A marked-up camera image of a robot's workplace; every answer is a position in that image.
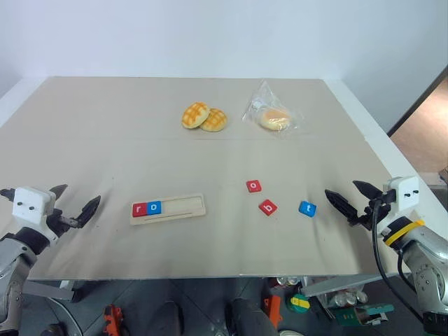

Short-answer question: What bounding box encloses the green box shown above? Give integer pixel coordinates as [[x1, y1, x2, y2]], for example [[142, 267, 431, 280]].
[[335, 302, 396, 327]]

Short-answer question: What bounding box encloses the orange plastic piece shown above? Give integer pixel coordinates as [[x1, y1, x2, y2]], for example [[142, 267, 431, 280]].
[[263, 295, 284, 330]]

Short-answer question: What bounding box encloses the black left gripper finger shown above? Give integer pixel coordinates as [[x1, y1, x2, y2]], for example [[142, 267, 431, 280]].
[[48, 183, 69, 203], [71, 195, 102, 230]]

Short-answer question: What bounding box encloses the brown door panel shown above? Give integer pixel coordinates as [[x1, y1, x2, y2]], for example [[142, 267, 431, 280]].
[[386, 65, 448, 173]]

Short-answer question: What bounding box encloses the wooden letter tile tray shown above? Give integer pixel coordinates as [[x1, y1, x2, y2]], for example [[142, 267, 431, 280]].
[[129, 192, 209, 227]]

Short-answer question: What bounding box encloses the orange black tool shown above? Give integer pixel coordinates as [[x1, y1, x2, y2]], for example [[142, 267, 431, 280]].
[[103, 304, 126, 336]]

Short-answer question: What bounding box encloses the beige table cover sheet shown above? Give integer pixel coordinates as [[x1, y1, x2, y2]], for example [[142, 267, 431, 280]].
[[0, 76, 418, 281]]

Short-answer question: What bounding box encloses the golden crosshatched bun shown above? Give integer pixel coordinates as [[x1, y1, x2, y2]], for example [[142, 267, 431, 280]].
[[199, 107, 229, 133], [181, 101, 211, 131]]

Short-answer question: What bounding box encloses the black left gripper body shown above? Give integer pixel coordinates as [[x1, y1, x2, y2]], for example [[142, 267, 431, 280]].
[[44, 207, 80, 239]]

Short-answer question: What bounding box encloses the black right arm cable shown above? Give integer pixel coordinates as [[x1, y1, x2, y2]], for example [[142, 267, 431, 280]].
[[370, 197, 426, 318]]

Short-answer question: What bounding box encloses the green yellow round object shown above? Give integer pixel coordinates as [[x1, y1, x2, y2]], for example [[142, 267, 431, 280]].
[[288, 293, 312, 313]]

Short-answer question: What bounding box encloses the red letter tile b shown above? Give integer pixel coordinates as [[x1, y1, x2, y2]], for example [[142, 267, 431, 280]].
[[258, 199, 279, 218]]

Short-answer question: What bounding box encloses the clear plastic bag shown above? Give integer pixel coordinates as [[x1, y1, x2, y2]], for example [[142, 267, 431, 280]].
[[241, 78, 304, 139]]

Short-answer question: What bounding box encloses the pale round bun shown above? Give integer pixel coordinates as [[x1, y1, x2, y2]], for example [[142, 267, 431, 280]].
[[255, 107, 293, 132]]

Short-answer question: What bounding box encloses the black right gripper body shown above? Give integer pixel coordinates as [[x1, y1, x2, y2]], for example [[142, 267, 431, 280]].
[[349, 195, 392, 232]]

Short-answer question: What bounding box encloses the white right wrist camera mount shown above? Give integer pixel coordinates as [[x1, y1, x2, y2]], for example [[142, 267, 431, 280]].
[[382, 176, 421, 215]]

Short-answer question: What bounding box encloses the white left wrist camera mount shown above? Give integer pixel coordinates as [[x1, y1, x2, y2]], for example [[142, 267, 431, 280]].
[[12, 186, 57, 243]]

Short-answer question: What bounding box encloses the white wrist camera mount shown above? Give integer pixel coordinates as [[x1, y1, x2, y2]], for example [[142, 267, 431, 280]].
[[382, 176, 421, 215], [12, 186, 57, 243]]

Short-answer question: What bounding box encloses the blue letter tile t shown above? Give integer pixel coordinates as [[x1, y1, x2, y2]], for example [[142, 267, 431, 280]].
[[298, 199, 318, 218]]

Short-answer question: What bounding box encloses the yellow wrist cable tie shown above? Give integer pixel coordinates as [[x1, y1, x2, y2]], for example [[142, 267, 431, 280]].
[[384, 219, 426, 246]]

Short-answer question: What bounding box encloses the dark rounded shape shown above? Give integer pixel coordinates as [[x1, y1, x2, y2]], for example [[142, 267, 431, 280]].
[[230, 296, 280, 336], [150, 300, 186, 336]]

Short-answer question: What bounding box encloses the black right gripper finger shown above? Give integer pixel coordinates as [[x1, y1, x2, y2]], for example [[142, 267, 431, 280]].
[[352, 180, 385, 202], [324, 189, 359, 225]]

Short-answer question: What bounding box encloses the grey metal table bracket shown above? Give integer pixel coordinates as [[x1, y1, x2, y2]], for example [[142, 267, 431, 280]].
[[23, 279, 84, 303]]

